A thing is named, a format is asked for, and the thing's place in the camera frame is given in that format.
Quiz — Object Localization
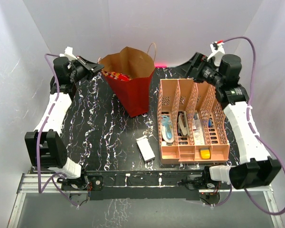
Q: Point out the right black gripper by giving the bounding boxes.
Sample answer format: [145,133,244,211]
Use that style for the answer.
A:
[172,52,223,88]

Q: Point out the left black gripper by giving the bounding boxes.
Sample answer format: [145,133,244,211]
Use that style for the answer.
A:
[69,56,104,84]

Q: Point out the red cookie snack bag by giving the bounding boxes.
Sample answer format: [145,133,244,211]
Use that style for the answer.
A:
[103,71,131,82]

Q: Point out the red brown paper bag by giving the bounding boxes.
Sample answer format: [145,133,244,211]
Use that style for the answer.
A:
[98,43,157,117]

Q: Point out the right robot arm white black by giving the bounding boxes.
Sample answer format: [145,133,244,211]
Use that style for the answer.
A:
[175,52,281,190]

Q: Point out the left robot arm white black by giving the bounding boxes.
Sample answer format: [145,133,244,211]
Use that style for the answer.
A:
[24,54,104,190]

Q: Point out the beige stapler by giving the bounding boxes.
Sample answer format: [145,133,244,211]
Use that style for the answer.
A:
[177,111,189,137]

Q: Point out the pink plastic desk organizer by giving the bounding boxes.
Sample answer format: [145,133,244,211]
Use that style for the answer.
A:
[157,79,230,164]

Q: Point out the blue item in organizer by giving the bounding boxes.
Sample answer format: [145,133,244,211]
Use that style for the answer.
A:
[208,118,213,128]

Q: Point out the white packet in organizer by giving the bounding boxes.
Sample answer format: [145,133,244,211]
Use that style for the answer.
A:
[193,112,205,145]

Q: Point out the yellow tape measure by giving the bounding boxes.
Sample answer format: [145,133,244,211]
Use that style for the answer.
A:
[199,148,211,160]

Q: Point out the white rectangular box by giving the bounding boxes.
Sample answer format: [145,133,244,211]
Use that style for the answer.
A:
[136,136,155,162]

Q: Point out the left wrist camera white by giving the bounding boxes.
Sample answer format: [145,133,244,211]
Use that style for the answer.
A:
[59,47,77,61]

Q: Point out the aluminium rail frame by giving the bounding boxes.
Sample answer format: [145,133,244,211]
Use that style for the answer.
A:
[8,171,284,228]

